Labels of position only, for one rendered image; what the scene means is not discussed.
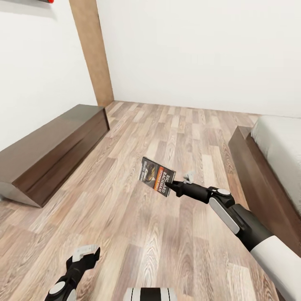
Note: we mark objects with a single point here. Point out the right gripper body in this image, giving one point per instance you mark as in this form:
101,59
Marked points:
188,189

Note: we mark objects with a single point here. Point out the hardback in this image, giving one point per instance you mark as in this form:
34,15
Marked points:
155,175

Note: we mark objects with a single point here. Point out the sliding door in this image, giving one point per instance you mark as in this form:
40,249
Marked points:
86,18

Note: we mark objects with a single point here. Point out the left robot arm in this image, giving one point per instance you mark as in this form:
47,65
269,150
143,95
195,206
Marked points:
65,288

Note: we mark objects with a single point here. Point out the bed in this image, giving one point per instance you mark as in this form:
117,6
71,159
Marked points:
267,158

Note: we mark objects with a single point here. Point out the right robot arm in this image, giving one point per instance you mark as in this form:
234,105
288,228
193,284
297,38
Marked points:
278,261

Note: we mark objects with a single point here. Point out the bench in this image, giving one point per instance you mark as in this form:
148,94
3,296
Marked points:
34,168

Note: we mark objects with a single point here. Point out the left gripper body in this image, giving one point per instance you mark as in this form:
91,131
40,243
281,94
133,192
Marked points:
86,263

